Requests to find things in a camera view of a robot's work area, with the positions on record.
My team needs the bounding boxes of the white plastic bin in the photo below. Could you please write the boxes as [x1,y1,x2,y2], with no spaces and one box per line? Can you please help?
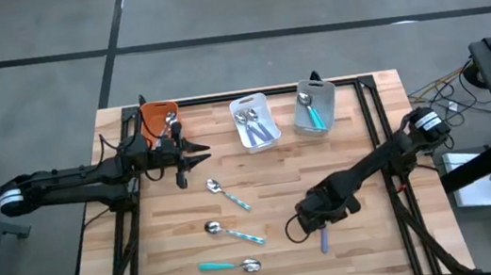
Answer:
[226,89,286,158]

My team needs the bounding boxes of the black aluminium table frame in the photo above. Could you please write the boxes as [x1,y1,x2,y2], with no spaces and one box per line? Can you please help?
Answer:
[80,68,440,275]

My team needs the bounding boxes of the floor cables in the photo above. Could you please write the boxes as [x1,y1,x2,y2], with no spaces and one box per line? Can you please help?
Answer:
[401,56,491,157]

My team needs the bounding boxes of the white paper tag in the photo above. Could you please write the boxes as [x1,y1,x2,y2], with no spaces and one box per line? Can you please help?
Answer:
[445,99,462,115]

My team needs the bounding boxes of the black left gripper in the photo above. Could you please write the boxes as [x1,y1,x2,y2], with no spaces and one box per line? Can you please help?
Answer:
[123,118,216,196]

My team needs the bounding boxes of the black stand leg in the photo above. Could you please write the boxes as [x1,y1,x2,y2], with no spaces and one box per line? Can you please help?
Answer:
[434,129,491,195]

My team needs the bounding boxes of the orange plastic bin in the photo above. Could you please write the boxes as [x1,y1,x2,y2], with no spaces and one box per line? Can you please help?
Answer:
[136,98,185,152]

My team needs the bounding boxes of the gray plastic bin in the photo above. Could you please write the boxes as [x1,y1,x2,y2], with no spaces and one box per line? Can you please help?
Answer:
[286,74,343,140]

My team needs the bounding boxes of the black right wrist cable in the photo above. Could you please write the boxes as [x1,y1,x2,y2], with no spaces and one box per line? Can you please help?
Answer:
[283,211,318,246]

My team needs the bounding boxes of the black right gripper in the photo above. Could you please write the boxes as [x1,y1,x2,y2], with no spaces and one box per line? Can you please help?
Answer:
[292,179,364,235]

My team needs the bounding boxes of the white box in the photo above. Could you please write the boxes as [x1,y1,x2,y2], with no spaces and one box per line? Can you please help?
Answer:
[441,146,491,214]

